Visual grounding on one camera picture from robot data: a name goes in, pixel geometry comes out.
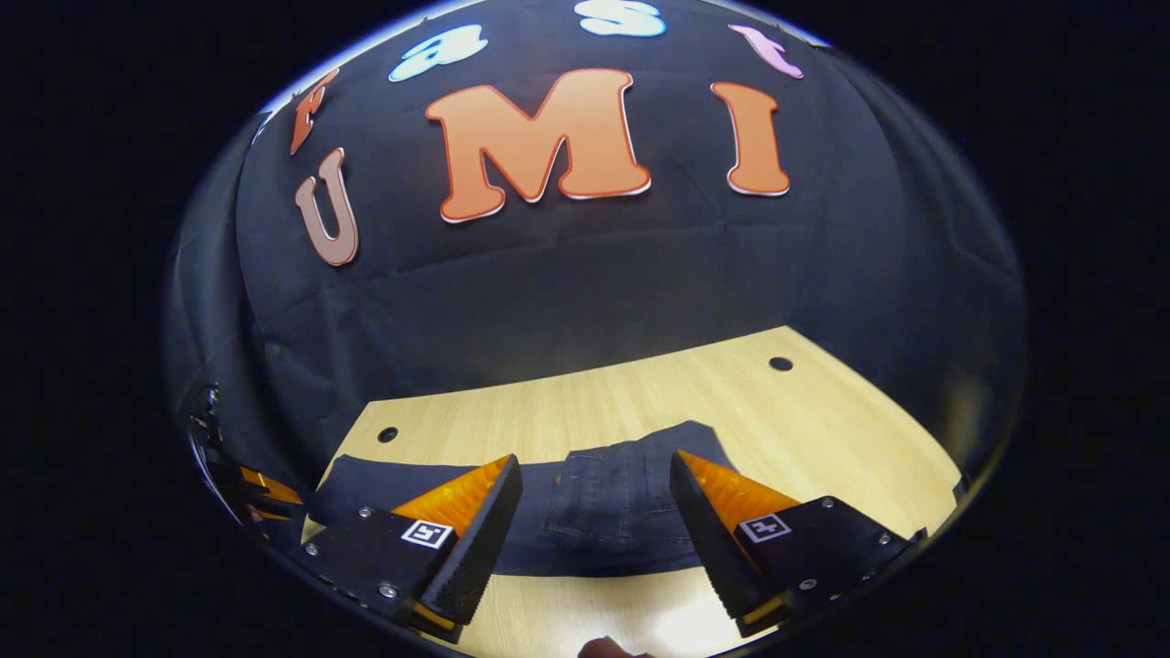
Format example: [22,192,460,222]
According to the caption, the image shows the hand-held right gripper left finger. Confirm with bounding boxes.
[288,454,524,645]

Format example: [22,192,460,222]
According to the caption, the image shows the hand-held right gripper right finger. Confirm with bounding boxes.
[669,450,920,639]

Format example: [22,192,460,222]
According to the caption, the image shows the dark denim jeans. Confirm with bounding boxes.
[306,420,737,578]

